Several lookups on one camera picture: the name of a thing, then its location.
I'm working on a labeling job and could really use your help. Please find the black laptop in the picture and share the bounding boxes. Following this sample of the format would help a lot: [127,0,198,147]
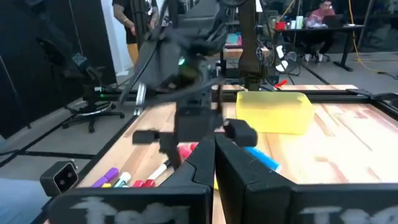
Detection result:
[322,14,343,29]

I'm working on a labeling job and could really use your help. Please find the blue highlighter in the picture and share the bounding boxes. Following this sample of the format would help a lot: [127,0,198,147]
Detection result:
[243,146,283,174]

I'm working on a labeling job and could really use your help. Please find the black office desk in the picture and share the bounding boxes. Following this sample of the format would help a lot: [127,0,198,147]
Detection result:
[273,24,365,72]

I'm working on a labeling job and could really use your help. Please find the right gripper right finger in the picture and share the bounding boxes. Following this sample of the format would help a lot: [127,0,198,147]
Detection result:
[215,134,398,224]

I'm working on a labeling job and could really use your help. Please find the black curtain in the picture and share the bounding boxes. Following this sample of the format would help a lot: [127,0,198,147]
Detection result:
[0,0,118,139]

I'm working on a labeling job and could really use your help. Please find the silver aluminium post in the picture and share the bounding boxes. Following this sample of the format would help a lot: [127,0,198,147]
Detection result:
[133,82,147,116]

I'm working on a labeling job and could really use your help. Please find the black floor fan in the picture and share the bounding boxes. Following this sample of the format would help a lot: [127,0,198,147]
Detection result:
[272,42,302,77]

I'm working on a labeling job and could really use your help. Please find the yellow plastic bin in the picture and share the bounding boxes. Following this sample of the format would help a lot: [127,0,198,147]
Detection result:
[235,90,315,136]

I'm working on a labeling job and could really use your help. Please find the pink Sharpie highlighter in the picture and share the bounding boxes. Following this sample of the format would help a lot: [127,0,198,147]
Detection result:
[178,142,199,161]

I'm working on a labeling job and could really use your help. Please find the black aluminium table frame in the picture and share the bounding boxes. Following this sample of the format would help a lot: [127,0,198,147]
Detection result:
[30,83,398,224]

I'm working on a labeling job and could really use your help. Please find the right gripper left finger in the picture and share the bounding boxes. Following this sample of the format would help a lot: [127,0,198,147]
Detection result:
[46,134,215,224]

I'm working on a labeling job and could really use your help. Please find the black wheeled stand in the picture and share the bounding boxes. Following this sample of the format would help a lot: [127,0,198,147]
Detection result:
[35,36,126,134]

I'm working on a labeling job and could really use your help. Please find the purple Sharpie highlighter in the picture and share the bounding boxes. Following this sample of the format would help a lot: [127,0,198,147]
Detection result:
[91,167,120,189]

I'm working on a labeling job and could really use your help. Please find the black table-level camera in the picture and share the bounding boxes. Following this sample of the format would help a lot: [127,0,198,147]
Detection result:
[39,159,79,197]

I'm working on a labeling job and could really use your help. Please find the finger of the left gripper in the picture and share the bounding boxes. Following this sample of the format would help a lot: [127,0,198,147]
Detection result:
[223,118,259,147]
[132,129,183,170]

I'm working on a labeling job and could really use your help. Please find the green Expo marker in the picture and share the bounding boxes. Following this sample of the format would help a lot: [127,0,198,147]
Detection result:
[113,171,132,189]

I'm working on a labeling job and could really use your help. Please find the person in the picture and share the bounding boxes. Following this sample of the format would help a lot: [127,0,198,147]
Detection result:
[111,0,170,68]
[303,0,338,62]

